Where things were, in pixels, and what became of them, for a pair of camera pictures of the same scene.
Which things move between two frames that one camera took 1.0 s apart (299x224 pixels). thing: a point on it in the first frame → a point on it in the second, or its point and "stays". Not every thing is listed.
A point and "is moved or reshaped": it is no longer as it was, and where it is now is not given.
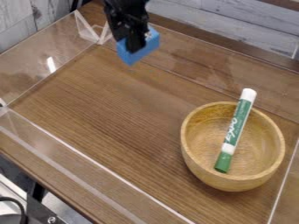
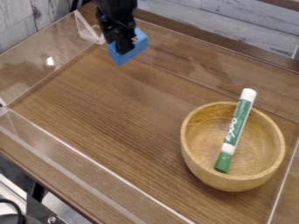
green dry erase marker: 236,129 stays
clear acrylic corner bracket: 99,34 stays
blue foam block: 131,58 is moved or reshaped
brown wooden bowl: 259,153 stays
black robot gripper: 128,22 → 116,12
